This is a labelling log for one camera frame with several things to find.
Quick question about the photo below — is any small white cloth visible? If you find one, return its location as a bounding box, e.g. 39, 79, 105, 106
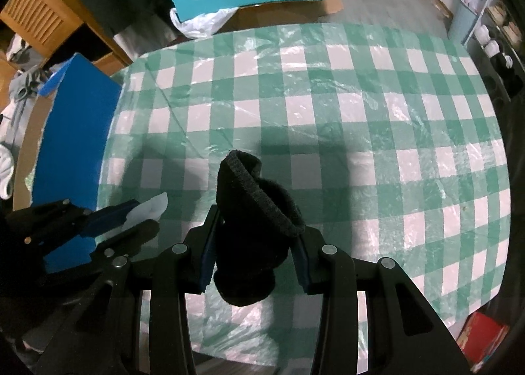
123, 191, 169, 230

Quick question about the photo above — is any red box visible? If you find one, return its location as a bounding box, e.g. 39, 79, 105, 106
455, 311, 510, 372

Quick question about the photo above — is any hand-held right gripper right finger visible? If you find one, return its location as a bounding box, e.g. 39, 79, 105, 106
292, 227, 469, 375

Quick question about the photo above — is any black sock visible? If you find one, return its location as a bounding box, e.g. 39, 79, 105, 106
212, 150, 306, 307

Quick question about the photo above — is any green checked tablecloth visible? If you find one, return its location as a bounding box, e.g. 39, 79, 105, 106
96, 22, 512, 364

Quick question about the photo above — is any shoe rack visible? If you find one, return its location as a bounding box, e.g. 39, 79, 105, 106
447, 0, 525, 101

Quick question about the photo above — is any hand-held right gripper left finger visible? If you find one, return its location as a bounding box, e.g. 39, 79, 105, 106
39, 205, 224, 375

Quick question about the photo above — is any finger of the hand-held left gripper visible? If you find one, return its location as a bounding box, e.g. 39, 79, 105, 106
94, 219, 160, 266
80, 199, 142, 237

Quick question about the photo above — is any blue-rimmed cardboard box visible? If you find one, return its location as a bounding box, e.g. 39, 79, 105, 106
12, 53, 124, 274

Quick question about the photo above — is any white plastic bag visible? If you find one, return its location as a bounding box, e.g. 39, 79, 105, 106
170, 7, 240, 40

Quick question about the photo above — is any white towel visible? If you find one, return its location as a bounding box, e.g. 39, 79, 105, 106
0, 141, 15, 200

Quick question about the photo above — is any wooden louvered cabinet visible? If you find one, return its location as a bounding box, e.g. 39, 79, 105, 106
0, 0, 133, 69

